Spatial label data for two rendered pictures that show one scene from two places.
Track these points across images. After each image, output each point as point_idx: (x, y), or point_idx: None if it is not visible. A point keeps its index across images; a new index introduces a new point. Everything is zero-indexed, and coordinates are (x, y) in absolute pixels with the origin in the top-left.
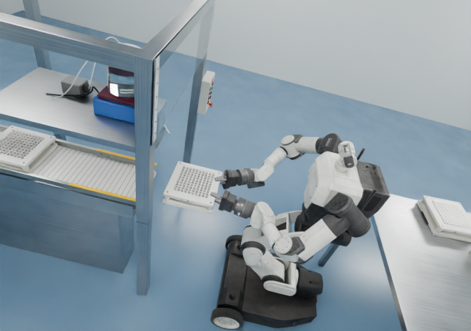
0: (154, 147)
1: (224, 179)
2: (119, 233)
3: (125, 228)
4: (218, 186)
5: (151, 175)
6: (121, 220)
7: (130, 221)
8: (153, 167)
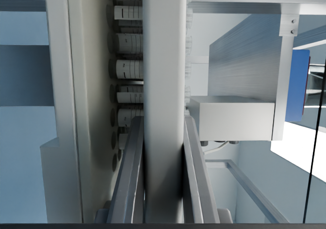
0: None
1: (210, 192)
2: (17, 44)
3: (1, 69)
4: (182, 58)
5: None
6: (45, 55)
7: (2, 88)
8: None
